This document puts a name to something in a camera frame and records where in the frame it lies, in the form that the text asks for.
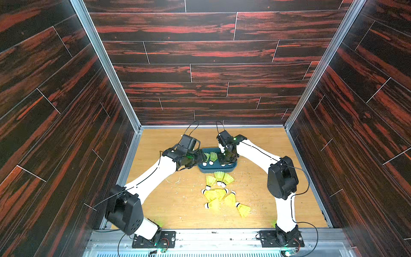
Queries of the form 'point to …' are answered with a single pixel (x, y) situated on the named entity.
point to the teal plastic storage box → (217, 167)
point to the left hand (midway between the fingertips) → (205, 159)
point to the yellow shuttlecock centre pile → (210, 194)
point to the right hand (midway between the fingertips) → (225, 160)
